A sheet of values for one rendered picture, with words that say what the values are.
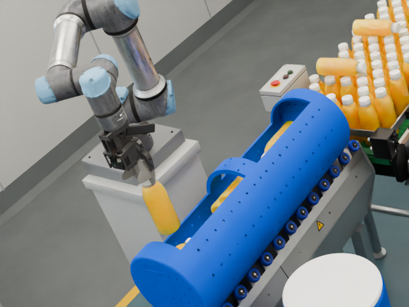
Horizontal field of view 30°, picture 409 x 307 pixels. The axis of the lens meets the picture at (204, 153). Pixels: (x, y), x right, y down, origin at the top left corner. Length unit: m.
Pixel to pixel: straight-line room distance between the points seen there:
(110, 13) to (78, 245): 2.48
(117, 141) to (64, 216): 2.96
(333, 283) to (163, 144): 0.87
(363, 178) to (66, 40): 1.20
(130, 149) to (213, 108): 3.38
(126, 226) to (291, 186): 0.72
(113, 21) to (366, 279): 1.05
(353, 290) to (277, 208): 0.39
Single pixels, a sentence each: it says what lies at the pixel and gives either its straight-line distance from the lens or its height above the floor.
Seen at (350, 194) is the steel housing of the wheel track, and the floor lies 0.86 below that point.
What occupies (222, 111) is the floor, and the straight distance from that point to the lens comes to 5.27.
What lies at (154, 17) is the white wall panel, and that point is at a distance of 5.93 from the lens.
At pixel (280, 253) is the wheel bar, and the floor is 0.93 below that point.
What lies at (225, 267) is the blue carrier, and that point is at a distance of 2.20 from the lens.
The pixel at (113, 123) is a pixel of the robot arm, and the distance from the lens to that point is 1.95.
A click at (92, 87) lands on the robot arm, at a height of 1.77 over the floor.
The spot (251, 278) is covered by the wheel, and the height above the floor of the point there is 0.97.
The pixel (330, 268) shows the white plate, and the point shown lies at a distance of 2.21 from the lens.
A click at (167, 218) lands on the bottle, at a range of 2.14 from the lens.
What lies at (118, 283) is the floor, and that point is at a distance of 4.18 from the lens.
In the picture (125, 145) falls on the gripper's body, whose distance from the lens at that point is 2.01.
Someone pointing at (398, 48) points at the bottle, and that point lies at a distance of 3.17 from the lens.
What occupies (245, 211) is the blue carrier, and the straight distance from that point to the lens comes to 2.27.
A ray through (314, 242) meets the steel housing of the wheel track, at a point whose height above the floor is 0.86.
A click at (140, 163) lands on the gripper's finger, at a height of 1.51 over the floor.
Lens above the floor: 2.52
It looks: 31 degrees down
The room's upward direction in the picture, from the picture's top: 22 degrees counter-clockwise
